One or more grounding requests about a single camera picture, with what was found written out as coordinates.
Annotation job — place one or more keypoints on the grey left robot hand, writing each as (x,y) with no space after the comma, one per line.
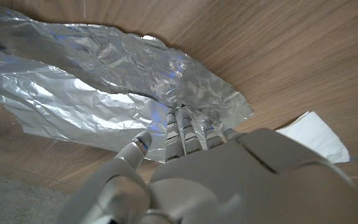
(244,186)

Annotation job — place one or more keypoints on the crumpled white napkin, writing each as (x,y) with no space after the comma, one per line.
(319,137)

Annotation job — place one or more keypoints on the crinkled aluminum foil sheet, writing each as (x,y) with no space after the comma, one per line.
(89,87)

